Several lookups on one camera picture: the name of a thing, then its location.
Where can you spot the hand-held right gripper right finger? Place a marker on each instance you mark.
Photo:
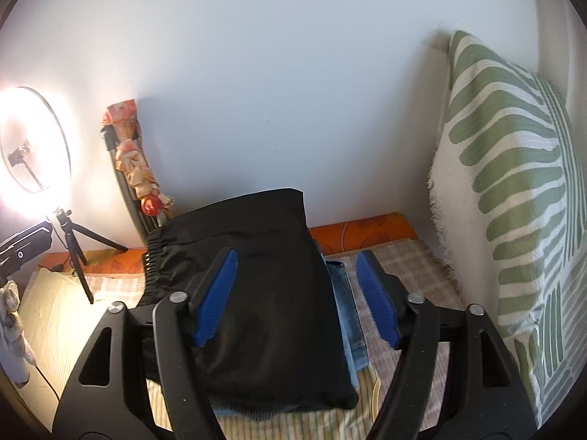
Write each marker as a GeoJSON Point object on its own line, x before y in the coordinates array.
{"type": "Point", "coordinates": [378, 302]}

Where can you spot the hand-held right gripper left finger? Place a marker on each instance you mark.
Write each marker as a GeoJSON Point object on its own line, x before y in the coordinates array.
{"type": "Point", "coordinates": [215, 298]}

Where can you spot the black pants with yellow print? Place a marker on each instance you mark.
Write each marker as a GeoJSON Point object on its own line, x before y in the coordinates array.
{"type": "Point", "coordinates": [275, 284]}

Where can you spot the blue jeans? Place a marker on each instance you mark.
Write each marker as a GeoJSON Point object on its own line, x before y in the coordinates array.
{"type": "Point", "coordinates": [348, 311]}

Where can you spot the small black tripod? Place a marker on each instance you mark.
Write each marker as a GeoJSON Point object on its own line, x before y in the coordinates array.
{"type": "Point", "coordinates": [75, 252]}

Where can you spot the orange patterned mattress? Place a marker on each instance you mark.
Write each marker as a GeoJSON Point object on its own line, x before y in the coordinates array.
{"type": "Point", "coordinates": [367, 231]}

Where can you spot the yellow striped blanket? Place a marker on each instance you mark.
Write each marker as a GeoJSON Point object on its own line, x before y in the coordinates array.
{"type": "Point", "coordinates": [50, 321]}

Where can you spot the orange floral cloth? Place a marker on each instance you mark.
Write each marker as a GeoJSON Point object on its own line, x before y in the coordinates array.
{"type": "Point", "coordinates": [133, 165]}

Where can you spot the green striped pillow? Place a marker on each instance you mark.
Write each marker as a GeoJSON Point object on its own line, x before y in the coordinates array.
{"type": "Point", "coordinates": [504, 169]}

